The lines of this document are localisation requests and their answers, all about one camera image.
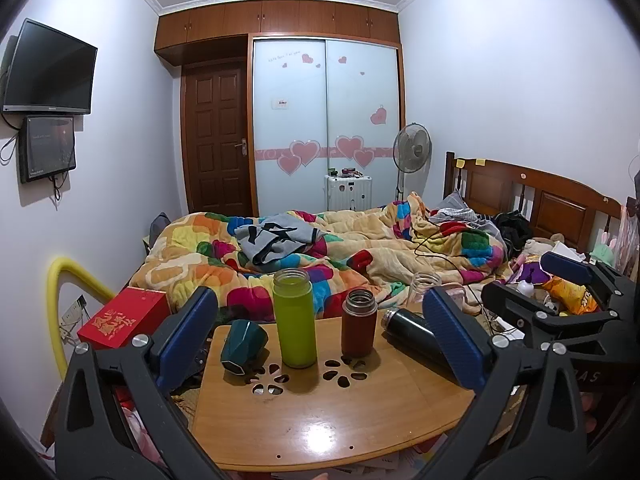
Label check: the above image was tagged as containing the yellow foam tube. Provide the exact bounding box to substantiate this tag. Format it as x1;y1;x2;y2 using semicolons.
47;256;117;380

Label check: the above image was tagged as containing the grey and black garment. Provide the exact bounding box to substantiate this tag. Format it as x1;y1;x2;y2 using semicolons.
234;212;325;267

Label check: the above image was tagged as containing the brown wooden door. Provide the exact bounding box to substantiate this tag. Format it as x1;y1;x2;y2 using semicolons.
181;58;251;217

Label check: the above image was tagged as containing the orange snack bag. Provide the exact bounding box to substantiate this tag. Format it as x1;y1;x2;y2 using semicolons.
542;276;599;316

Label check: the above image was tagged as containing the black wall television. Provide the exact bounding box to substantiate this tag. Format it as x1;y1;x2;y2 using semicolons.
2;18;99;115

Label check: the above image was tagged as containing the beige plush toy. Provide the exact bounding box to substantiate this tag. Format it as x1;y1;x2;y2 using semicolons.
522;236;555;263

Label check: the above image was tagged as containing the small black wall monitor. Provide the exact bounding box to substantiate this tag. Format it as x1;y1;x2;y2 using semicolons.
19;116;77;184

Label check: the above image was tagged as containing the wooden wardrobe with heart doors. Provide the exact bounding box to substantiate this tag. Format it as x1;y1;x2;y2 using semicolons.
154;0;405;218

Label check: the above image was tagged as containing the standing electric fan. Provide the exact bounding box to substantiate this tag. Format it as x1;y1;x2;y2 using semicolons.
392;123;433;202

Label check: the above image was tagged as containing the black clothing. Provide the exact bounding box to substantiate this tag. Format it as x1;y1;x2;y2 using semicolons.
491;210;536;261

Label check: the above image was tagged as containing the clear glass jar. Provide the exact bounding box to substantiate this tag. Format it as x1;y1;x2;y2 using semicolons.
407;272;443;311

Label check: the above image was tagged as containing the black cable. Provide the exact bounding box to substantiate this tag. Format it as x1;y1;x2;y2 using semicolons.
413;220;466;286

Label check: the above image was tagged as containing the colourful patchwork blanket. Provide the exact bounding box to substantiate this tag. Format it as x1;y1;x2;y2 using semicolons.
116;193;513;322

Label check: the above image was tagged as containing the green plush toy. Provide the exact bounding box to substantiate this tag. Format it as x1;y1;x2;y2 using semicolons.
590;234;619;267

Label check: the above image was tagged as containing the red-brown thermos bottle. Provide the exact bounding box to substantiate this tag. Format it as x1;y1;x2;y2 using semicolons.
341;288;378;360

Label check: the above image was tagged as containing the grey striped pillow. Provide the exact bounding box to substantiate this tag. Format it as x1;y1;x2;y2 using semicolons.
431;191;501;233

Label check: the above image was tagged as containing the dark green faceted cup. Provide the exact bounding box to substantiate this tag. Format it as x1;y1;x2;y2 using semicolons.
220;319;269;376

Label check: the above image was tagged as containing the black thermos bottle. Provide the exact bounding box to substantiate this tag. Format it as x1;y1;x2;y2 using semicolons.
381;308;453;368

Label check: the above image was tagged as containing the white power strip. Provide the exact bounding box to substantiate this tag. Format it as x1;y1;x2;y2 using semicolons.
59;296;88;327

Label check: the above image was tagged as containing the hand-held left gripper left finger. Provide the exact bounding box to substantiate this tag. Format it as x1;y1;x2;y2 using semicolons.
57;286;224;480

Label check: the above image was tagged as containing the white suitcase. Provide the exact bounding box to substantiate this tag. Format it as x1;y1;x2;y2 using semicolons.
323;174;374;212

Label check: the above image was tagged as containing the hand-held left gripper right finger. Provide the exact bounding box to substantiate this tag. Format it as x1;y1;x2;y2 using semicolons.
414;286;589;480

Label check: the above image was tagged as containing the lime green bottle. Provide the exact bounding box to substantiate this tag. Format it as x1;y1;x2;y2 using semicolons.
272;268;319;369

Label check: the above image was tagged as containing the wooden bed headboard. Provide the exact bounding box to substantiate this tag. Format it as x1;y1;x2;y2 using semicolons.
443;151;626;256

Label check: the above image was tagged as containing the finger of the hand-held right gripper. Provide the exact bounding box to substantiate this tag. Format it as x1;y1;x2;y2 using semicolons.
541;251;640;312
481;282;622;352

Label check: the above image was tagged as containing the red gift box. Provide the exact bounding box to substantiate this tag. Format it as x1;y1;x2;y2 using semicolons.
77;287;172;351

